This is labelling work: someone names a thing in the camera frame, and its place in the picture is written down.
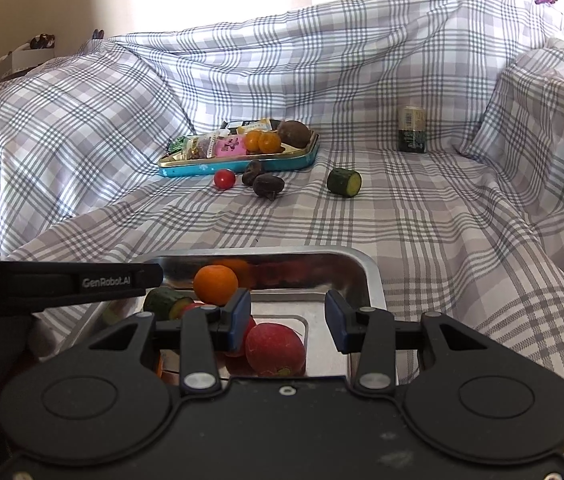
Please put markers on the grey plaid blanket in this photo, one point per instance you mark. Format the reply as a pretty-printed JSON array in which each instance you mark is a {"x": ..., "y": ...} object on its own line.
[{"x": 437, "y": 220}]

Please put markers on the white cardboard box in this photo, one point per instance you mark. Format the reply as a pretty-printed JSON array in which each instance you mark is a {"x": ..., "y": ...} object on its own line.
[{"x": 24, "y": 62}]

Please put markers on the pink snack packet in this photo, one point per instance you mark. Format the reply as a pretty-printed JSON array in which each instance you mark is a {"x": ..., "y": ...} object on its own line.
[{"x": 229, "y": 146}]

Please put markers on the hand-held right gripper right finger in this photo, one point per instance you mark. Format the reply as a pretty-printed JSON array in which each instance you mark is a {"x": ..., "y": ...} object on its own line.
[{"x": 337, "y": 322}]

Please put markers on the small orange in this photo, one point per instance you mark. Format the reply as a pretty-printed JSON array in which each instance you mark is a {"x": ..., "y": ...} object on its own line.
[
  {"x": 215, "y": 285},
  {"x": 271, "y": 142},
  {"x": 253, "y": 141}
]

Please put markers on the dark brown fruit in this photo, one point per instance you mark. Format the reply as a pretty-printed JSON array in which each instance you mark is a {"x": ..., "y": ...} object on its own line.
[
  {"x": 268, "y": 186},
  {"x": 251, "y": 170}
]

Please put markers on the small cucumber piece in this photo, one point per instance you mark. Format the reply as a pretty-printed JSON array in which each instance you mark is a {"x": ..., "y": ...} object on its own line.
[{"x": 343, "y": 181}]

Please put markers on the metal tray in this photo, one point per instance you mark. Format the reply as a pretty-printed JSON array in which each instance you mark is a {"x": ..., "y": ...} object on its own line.
[{"x": 287, "y": 305}]

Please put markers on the large cucumber piece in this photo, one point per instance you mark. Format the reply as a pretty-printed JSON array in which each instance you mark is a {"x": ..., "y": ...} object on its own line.
[{"x": 164, "y": 302}]

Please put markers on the yellow snack packet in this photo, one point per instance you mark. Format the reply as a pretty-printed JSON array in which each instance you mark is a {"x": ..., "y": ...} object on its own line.
[{"x": 261, "y": 125}]

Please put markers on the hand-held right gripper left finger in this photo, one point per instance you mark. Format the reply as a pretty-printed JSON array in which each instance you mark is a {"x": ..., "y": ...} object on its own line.
[{"x": 239, "y": 322}]

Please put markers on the black snack packet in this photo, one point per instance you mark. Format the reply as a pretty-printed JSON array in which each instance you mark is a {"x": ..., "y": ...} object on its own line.
[{"x": 237, "y": 124}]

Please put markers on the brown kiwi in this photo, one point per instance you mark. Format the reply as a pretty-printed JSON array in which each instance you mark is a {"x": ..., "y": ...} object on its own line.
[{"x": 294, "y": 134}]

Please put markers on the clear nut snack packet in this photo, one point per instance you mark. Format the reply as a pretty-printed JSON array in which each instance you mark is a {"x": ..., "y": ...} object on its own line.
[{"x": 201, "y": 146}]

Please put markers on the teal tin tray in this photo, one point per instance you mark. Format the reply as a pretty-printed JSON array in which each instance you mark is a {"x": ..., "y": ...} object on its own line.
[{"x": 262, "y": 162}]

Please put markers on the green candy wrapper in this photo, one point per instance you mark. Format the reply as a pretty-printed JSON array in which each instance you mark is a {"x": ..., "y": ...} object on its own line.
[{"x": 177, "y": 144}]

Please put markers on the dark patterned cloth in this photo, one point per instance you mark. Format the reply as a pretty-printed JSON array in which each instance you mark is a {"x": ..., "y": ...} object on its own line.
[{"x": 42, "y": 41}]

